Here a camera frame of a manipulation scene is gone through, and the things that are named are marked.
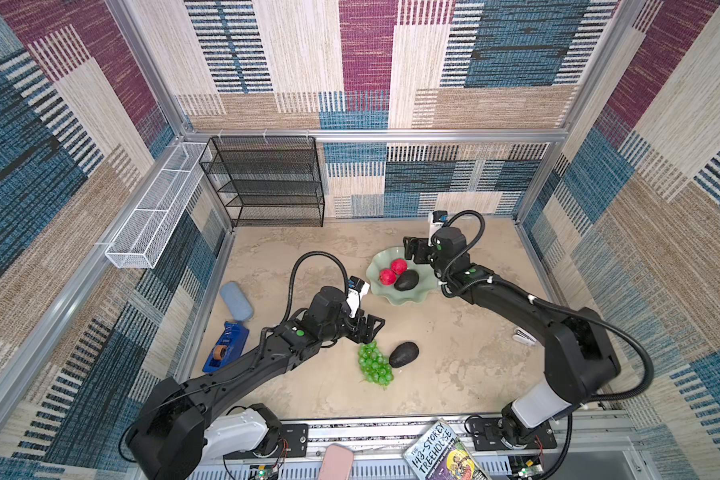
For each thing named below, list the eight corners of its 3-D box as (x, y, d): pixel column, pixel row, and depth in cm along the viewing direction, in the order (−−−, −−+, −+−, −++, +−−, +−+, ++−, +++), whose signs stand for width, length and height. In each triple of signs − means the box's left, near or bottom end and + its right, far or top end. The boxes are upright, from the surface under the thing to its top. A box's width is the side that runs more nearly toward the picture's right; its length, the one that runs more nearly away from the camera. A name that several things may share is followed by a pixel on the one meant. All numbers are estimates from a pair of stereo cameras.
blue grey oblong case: (237, 324, 95) (234, 320, 93) (219, 292, 103) (216, 288, 101) (256, 313, 98) (253, 309, 96) (237, 282, 105) (234, 278, 103)
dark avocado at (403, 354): (394, 371, 85) (395, 366, 82) (385, 355, 88) (386, 350, 85) (419, 357, 88) (421, 352, 85) (410, 342, 91) (411, 337, 88)
